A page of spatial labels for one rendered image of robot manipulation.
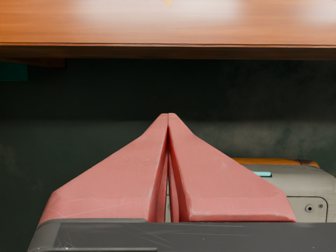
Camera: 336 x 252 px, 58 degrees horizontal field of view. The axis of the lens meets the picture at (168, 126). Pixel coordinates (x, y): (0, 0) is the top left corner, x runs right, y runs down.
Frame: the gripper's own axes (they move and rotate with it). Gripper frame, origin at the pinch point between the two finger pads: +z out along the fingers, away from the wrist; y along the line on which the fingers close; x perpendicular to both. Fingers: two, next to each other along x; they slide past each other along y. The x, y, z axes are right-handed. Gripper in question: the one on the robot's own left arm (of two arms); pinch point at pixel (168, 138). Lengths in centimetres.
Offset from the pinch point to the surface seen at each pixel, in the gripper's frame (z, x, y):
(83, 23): 24.8, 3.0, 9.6
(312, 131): 81, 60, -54
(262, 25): 24.7, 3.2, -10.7
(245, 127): 82, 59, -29
